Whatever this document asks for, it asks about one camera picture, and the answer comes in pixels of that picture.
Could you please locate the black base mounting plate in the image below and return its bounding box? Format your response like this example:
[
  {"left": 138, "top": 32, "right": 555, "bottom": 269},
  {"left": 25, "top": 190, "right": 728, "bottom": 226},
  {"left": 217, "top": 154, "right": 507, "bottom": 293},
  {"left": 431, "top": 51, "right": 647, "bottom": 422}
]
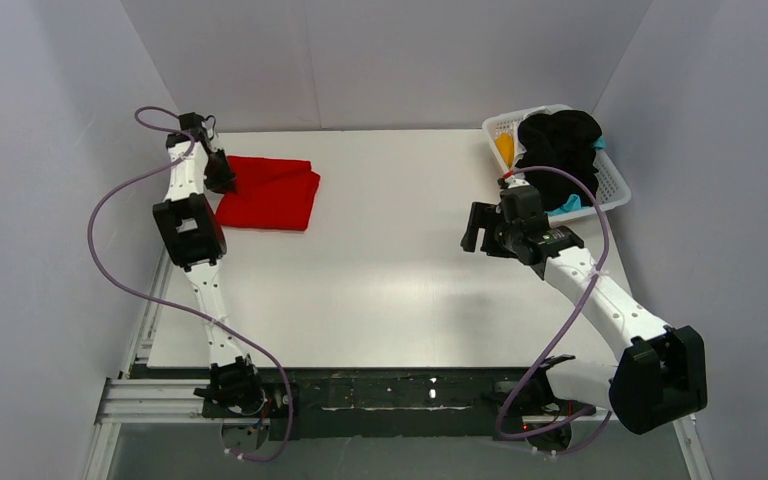
[{"left": 260, "top": 367, "right": 525, "bottom": 440}]

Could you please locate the teal garment in basket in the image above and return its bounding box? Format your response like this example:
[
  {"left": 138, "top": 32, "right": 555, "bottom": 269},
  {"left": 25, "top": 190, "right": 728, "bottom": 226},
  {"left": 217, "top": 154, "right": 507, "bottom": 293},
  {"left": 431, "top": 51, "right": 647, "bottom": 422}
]
[{"left": 548, "top": 136, "right": 606, "bottom": 216}]

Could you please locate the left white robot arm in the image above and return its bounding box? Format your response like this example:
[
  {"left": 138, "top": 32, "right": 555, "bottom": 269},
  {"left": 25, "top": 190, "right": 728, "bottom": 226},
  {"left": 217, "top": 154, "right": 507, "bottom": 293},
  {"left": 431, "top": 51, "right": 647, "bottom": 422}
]
[{"left": 152, "top": 112, "right": 266, "bottom": 416}]

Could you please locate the red t-shirt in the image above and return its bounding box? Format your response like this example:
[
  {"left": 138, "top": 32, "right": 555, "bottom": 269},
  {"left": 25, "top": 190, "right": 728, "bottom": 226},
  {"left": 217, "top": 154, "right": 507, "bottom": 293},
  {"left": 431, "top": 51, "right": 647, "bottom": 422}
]
[{"left": 216, "top": 156, "right": 321, "bottom": 232}]

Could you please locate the yellow garment in basket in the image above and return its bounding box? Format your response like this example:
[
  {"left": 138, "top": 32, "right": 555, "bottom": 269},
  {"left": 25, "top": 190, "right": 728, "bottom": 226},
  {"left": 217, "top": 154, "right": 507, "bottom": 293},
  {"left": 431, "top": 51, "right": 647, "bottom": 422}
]
[{"left": 494, "top": 133, "right": 516, "bottom": 170}]

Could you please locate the white plastic laundry basket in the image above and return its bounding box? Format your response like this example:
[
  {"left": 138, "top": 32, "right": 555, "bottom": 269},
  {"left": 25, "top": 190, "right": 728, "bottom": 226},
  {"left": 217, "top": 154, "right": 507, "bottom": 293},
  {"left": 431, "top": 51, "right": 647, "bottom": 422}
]
[{"left": 482, "top": 104, "right": 631, "bottom": 222}]

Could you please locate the black garment in basket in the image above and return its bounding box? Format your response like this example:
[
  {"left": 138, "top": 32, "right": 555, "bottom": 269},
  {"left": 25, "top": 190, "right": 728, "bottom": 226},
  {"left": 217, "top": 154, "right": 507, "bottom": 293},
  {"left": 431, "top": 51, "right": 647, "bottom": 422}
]
[{"left": 516, "top": 110, "right": 602, "bottom": 211}]

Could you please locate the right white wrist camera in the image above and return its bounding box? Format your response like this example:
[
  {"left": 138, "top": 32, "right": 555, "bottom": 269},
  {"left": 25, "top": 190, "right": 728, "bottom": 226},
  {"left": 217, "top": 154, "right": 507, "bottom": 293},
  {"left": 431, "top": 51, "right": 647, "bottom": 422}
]
[{"left": 497, "top": 171, "right": 530, "bottom": 190}]

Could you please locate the aluminium frame rail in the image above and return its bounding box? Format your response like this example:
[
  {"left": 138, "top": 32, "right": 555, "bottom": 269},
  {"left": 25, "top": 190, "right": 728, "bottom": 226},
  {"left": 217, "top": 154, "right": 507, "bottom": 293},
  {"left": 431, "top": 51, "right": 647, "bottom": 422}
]
[{"left": 82, "top": 131, "right": 713, "bottom": 480}]

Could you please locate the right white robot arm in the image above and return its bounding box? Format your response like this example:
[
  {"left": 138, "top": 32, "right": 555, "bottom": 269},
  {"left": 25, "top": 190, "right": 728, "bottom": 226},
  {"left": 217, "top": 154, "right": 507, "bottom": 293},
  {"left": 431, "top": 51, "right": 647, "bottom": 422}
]
[{"left": 460, "top": 185, "right": 708, "bottom": 435}]

